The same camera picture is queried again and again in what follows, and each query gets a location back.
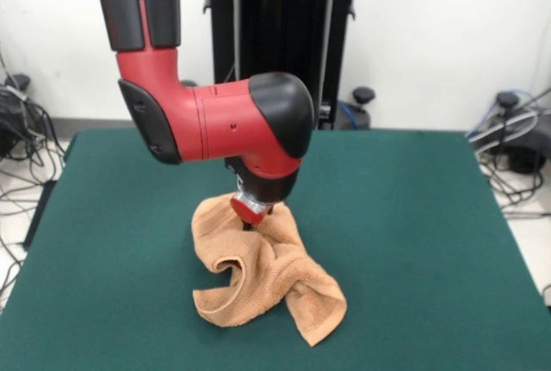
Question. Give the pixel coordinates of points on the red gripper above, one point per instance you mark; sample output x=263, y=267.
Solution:
x=247, y=214

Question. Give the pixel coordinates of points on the peach terry towel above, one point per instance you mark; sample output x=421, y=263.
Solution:
x=241, y=250

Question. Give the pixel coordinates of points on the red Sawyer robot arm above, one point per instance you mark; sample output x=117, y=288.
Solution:
x=224, y=121

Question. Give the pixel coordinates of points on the dark green table cloth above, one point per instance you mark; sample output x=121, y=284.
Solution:
x=129, y=216

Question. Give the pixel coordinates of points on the black pedestal leg with knob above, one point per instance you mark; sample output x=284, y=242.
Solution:
x=363, y=96
x=523, y=151
x=189, y=83
x=10, y=121

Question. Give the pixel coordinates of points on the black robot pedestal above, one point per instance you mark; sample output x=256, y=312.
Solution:
x=280, y=9

